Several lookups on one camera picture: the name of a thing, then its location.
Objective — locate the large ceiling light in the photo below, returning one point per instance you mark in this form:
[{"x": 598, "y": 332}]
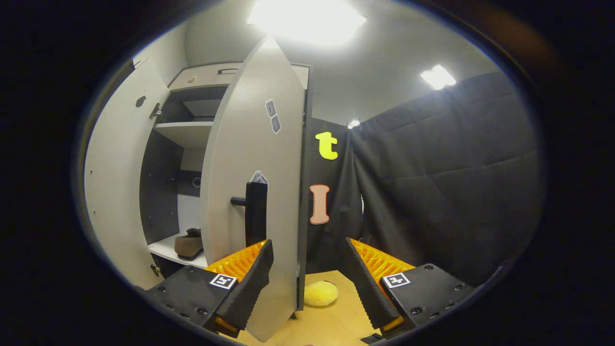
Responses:
[{"x": 307, "y": 19}]

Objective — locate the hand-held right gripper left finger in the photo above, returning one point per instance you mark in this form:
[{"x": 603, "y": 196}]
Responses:
[{"x": 252, "y": 286}]

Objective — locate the brown fluffy shoe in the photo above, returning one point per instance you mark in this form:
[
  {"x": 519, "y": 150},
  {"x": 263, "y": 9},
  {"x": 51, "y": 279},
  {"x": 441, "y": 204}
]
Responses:
[{"x": 187, "y": 247}]

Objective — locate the white cabinet shelf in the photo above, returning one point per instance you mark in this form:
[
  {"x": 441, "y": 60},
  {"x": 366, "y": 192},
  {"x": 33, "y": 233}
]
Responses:
[
  {"x": 161, "y": 247},
  {"x": 187, "y": 132}
]

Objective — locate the grey cabinet door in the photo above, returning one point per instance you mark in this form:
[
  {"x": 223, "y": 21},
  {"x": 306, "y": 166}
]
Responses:
[
  {"x": 240, "y": 158},
  {"x": 115, "y": 192}
]

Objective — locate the black backdrop cloth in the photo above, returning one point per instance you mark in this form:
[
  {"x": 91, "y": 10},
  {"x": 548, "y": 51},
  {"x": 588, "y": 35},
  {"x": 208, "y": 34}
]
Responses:
[{"x": 456, "y": 182}]

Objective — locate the yellow fluffy object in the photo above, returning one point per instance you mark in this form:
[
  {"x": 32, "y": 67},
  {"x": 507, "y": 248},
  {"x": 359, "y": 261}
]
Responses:
[{"x": 321, "y": 294}]

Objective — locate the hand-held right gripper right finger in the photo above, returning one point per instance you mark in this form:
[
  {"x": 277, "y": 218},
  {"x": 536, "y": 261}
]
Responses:
[{"x": 367, "y": 288}]

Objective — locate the metal door hinge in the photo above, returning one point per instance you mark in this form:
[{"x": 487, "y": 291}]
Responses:
[
  {"x": 155, "y": 270},
  {"x": 155, "y": 110}
]

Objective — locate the small ceiling light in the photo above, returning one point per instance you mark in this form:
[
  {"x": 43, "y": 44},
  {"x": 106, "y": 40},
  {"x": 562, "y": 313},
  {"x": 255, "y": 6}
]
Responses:
[
  {"x": 438, "y": 77},
  {"x": 354, "y": 124}
]

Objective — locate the grey cabinet drawer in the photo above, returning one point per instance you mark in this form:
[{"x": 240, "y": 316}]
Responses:
[{"x": 202, "y": 79}]

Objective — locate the grey shoe cabinet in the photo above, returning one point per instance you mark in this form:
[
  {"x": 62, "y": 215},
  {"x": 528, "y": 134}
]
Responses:
[{"x": 161, "y": 192}]

